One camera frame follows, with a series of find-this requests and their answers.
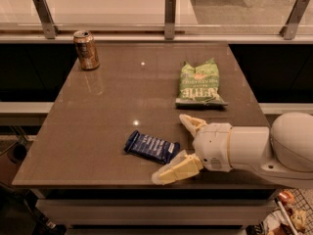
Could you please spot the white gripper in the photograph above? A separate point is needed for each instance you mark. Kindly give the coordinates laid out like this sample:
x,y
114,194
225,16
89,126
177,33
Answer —
x,y
212,145

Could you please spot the blue rxbar wrapper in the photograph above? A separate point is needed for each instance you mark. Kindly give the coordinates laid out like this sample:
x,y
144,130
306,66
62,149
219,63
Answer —
x,y
152,148

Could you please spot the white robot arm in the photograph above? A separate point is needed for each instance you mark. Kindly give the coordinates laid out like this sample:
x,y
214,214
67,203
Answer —
x,y
281,153

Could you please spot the orange soda can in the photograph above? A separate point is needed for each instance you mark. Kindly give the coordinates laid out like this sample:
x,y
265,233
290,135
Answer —
x,y
86,49

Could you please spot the green kettle chips bag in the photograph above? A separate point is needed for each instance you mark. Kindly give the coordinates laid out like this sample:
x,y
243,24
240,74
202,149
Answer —
x,y
198,86

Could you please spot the brown table with drawers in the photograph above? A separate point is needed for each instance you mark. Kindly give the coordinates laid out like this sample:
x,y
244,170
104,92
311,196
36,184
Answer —
x,y
81,175

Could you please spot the wire basket with snacks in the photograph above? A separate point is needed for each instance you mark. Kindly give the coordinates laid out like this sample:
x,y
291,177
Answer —
x,y
292,216

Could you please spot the middle metal railing bracket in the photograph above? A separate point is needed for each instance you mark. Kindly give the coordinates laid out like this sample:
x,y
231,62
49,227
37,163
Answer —
x,y
169,19

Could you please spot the metal railing bracket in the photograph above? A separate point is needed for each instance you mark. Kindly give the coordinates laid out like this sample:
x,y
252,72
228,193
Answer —
x,y
289,30
49,29
169,19

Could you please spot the right metal railing bracket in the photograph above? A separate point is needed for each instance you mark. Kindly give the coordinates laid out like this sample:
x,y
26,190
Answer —
x,y
289,30

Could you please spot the left metal railing bracket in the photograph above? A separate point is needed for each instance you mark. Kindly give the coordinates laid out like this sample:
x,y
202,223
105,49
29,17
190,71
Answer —
x,y
49,29

